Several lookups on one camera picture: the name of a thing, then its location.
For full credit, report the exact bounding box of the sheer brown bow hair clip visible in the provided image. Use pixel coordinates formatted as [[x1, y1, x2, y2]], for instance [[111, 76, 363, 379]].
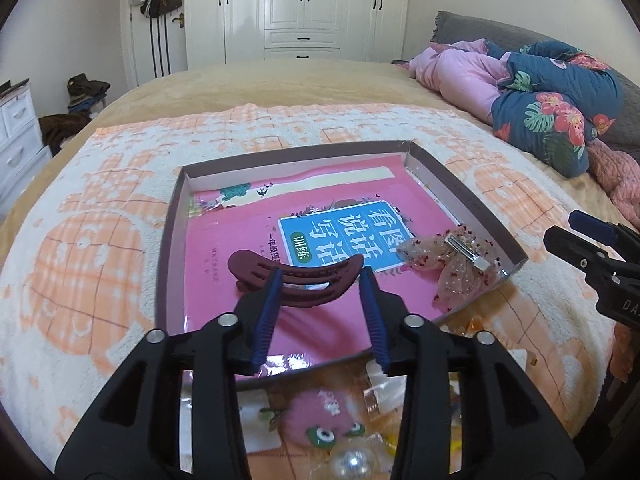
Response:
[[396, 224, 501, 313]]

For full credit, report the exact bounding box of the pearl hair tie packet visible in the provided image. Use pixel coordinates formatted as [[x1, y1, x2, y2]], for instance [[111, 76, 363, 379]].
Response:
[[308, 434, 395, 479]]

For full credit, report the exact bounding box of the pink pompom hair clip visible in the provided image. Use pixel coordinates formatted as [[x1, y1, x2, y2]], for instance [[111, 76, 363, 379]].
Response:
[[258, 389, 366, 451]]

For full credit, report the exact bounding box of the maroon oval hair clip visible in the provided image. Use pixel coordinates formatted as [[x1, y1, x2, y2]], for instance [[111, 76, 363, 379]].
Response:
[[228, 249, 364, 309]]

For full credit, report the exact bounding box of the earring card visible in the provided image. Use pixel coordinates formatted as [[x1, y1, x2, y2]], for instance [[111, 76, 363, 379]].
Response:
[[179, 385, 282, 472]]

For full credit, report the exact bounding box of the white card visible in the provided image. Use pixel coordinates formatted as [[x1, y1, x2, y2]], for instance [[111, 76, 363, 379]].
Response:
[[363, 360, 407, 420]]

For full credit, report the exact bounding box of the dark pink knitted blanket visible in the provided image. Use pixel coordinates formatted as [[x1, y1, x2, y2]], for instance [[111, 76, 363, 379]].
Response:
[[587, 139, 640, 229]]

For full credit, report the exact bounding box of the grey pillow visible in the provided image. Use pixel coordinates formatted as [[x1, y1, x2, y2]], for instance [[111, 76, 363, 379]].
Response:
[[432, 10, 639, 159]]

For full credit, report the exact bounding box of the blue floral quilt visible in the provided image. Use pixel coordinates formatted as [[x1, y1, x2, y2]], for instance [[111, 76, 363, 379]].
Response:
[[491, 53, 598, 178]]

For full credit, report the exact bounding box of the orange white fleece blanket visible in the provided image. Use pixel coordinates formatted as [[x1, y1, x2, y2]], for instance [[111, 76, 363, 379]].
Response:
[[1, 103, 614, 467]]

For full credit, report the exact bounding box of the pink quilt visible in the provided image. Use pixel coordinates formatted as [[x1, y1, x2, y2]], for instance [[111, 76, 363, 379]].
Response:
[[408, 38, 510, 126]]

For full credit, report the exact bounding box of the pink book blue label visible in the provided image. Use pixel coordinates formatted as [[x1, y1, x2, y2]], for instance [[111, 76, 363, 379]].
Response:
[[182, 155, 461, 376]]

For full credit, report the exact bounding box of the tan bed cover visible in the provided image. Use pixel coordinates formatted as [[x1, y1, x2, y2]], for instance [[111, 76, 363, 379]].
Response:
[[0, 56, 632, 271]]

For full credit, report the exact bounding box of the brown shallow cardboard tray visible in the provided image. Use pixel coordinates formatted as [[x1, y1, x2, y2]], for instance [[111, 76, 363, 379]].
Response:
[[154, 140, 530, 391]]

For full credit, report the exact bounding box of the white drawer cabinet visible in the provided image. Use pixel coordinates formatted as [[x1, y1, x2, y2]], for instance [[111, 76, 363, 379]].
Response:
[[0, 79, 51, 221]]

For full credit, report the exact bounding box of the dark clothes pile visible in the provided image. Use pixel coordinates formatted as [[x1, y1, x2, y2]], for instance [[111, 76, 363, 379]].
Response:
[[39, 73, 111, 156]]

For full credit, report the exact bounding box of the white door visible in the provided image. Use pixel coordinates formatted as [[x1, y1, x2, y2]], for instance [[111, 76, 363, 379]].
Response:
[[120, 0, 188, 89]]

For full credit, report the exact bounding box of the white wardrobe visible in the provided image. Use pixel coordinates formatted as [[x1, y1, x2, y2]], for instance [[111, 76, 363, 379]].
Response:
[[184, 0, 408, 70]]

